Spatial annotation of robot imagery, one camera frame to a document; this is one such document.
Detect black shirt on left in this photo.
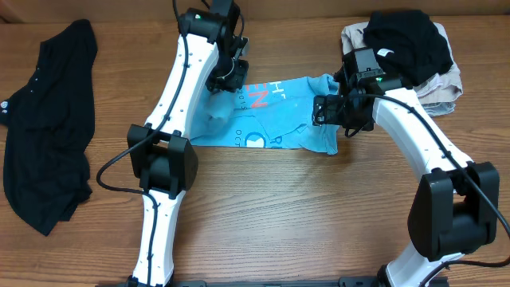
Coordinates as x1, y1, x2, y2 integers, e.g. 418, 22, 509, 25
1, 19, 98, 236

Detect black folded garment on pile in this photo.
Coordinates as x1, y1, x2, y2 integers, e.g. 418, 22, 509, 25
363, 10, 453, 86

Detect grey denim folded garment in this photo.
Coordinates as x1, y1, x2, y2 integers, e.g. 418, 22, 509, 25
422, 102, 456, 117

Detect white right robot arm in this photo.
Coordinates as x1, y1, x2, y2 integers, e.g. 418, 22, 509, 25
312, 76, 501, 286

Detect beige folded garment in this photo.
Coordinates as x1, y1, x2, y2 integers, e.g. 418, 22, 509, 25
341, 22, 463, 104

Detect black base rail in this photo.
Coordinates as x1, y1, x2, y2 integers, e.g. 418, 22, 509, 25
170, 276, 376, 287

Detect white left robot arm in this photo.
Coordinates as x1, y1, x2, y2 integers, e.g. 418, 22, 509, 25
127, 1, 249, 286

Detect light blue t-shirt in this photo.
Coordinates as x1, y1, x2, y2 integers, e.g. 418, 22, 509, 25
190, 74, 339, 155

